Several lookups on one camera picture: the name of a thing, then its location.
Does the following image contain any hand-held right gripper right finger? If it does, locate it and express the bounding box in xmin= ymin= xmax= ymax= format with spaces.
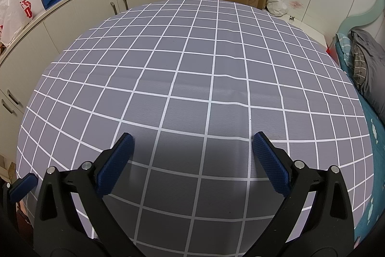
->
xmin=250 ymin=131 xmax=355 ymax=248

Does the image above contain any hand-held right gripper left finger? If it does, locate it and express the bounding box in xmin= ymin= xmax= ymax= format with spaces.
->
xmin=33 ymin=132 xmax=136 ymax=248

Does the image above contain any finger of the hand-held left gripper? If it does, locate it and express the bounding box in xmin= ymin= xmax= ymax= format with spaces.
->
xmin=7 ymin=173 xmax=39 ymax=203

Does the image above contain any teal patterned bedsheet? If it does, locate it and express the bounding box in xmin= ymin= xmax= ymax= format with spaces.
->
xmin=335 ymin=33 xmax=385 ymax=245

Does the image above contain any grey blanket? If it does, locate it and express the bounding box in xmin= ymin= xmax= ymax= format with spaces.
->
xmin=350 ymin=29 xmax=385 ymax=116

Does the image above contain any plain white plastic bag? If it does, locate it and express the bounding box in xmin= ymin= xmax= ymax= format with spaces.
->
xmin=266 ymin=0 xmax=289 ymax=17

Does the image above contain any white low cabinet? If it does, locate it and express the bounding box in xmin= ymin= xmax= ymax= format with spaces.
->
xmin=0 ymin=0 xmax=185 ymax=155

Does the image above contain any mint bed headboard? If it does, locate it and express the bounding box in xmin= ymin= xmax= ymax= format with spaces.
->
xmin=336 ymin=0 xmax=385 ymax=35

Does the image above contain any white plastic bag red print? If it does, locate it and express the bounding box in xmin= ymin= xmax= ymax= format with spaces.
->
xmin=0 ymin=0 xmax=33 ymax=47

